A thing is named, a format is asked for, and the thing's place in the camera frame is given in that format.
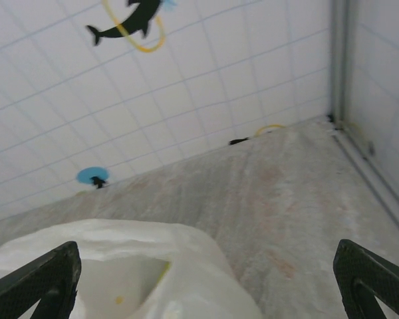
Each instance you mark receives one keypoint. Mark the aluminium corner post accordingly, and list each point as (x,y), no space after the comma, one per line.
(342,60)

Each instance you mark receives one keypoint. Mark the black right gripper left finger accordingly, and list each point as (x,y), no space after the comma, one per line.
(30,289)

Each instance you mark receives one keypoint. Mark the white plastic bag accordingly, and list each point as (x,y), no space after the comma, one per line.
(193,266)

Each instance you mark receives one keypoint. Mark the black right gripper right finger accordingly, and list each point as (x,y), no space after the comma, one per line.
(375,282)

